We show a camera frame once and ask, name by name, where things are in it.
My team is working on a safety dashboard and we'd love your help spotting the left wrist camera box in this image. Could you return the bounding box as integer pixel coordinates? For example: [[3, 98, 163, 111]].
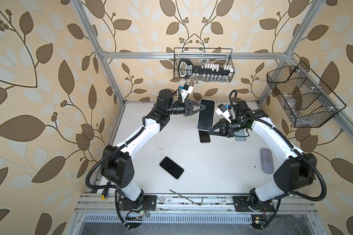
[[178, 84, 193, 102]]

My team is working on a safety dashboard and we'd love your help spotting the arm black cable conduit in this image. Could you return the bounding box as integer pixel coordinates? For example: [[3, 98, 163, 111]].
[[85, 124, 146, 190], [228, 89, 327, 202]]

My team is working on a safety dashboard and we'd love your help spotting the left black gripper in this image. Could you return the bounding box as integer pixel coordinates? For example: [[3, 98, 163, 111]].
[[164, 99, 205, 116]]

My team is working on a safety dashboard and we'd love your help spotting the black wire basket back wall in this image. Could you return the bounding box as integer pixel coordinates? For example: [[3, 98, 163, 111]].
[[173, 47, 235, 83]]

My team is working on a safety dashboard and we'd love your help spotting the metal hex key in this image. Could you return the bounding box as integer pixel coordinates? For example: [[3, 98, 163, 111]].
[[169, 190, 204, 206]]

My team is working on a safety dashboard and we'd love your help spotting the black wire basket right wall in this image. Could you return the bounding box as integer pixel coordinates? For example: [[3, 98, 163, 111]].
[[267, 61, 347, 128]]

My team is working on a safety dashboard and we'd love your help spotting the grey oval pad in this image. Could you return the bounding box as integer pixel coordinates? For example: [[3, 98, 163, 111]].
[[260, 148, 274, 174]]

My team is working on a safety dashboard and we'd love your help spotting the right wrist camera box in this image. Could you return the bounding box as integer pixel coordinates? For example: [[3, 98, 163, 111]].
[[215, 104, 232, 123]]

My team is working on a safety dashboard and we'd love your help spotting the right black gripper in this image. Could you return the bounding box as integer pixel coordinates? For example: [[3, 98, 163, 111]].
[[206, 119, 246, 139]]

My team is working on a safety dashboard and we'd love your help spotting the black wire basket wall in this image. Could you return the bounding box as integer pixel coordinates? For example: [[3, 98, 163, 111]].
[[173, 47, 235, 83], [267, 61, 347, 128]]

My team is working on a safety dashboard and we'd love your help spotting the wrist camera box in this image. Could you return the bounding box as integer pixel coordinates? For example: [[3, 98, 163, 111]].
[[178, 84, 193, 102], [215, 104, 232, 123]]

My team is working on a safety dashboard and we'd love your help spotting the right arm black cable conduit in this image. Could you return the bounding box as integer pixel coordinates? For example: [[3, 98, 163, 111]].
[[228, 89, 327, 202]]

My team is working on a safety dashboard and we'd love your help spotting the black phone tilted front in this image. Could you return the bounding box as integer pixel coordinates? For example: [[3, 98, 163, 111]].
[[159, 157, 184, 179]]

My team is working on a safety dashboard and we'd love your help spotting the black yellow screwdriver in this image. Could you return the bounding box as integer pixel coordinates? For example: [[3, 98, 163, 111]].
[[101, 182, 111, 200]]

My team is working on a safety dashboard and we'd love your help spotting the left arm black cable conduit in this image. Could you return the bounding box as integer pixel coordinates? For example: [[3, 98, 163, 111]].
[[85, 124, 146, 190]]

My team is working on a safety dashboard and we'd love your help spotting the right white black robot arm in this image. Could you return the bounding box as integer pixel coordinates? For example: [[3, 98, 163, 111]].
[[208, 90, 327, 211]]

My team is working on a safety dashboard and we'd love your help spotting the black phone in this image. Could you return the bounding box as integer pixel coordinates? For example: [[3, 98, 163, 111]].
[[197, 99, 215, 131], [199, 130, 210, 144], [159, 157, 184, 179]]

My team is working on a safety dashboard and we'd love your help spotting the pale blue phone case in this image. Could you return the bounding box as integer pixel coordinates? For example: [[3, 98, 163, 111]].
[[234, 129, 247, 142]]

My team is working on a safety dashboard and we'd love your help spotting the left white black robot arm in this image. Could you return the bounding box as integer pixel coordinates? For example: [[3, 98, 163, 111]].
[[85, 89, 206, 210]]

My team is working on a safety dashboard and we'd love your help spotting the black socket holder tool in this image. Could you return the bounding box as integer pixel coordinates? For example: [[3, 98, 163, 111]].
[[176, 59, 234, 78]]

